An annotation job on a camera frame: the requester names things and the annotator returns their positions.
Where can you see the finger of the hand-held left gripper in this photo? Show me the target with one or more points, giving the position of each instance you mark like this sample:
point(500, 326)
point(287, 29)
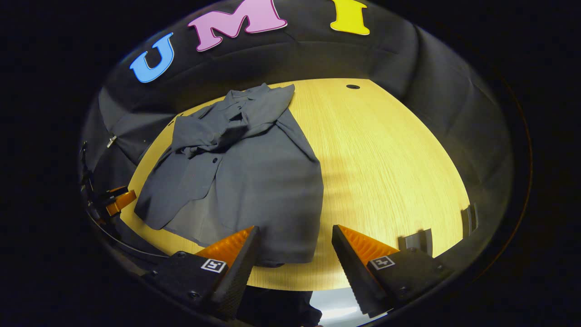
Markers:
point(121, 201)
point(115, 188)

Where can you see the grey table edge bracket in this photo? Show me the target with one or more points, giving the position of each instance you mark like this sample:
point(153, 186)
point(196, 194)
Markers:
point(417, 240)
point(470, 219)

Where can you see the white cloth clip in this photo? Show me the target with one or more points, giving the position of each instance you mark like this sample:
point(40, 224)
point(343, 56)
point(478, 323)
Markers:
point(111, 141)

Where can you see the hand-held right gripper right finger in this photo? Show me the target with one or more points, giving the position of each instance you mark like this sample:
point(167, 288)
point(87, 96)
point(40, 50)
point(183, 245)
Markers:
point(352, 274)

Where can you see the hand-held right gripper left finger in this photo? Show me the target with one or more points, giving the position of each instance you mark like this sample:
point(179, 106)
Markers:
point(238, 277)

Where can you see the grey button shirt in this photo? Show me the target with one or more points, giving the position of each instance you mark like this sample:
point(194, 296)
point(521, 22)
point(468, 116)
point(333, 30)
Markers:
point(263, 181)

